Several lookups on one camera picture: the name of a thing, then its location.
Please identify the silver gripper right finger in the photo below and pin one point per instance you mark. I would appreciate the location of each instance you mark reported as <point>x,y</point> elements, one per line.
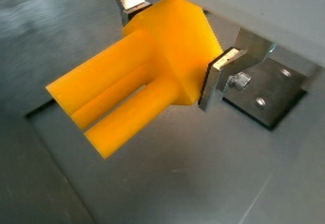
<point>258,86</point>

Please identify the yellow three prong object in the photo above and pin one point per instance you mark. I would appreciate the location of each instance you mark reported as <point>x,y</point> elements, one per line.
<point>154,68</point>

